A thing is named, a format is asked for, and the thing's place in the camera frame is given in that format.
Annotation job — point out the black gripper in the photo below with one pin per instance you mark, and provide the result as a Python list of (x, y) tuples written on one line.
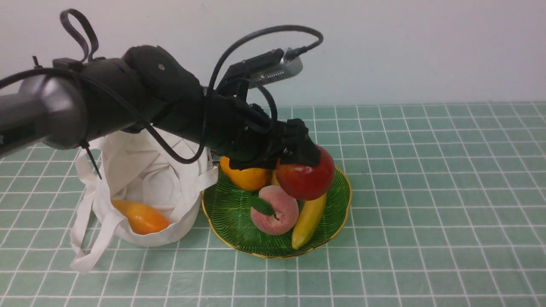
[(253, 139)]

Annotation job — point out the red apple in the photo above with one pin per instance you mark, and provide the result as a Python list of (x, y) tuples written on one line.
[(306, 182)]

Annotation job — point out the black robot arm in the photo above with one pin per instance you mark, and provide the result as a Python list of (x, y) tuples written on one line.
[(71, 104)]

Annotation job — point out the white cloth bag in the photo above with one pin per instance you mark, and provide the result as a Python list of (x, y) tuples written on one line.
[(134, 167)]

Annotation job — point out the orange mango in bag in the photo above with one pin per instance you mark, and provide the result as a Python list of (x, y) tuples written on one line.
[(143, 219)]

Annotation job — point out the orange yellow pear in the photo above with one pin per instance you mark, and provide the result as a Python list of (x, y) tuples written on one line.
[(251, 179)]

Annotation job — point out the green leaf-shaped plate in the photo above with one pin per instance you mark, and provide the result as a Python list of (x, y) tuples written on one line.
[(225, 208)]

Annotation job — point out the pink peach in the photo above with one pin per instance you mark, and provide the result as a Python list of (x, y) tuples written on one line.
[(273, 211)]

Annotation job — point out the yellow banana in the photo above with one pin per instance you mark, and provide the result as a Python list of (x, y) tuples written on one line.
[(308, 221)]

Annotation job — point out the green checked tablecloth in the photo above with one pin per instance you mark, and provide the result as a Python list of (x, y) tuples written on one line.
[(448, 210)]

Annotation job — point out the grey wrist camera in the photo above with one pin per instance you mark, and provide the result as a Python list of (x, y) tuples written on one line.
[(264, 69)]

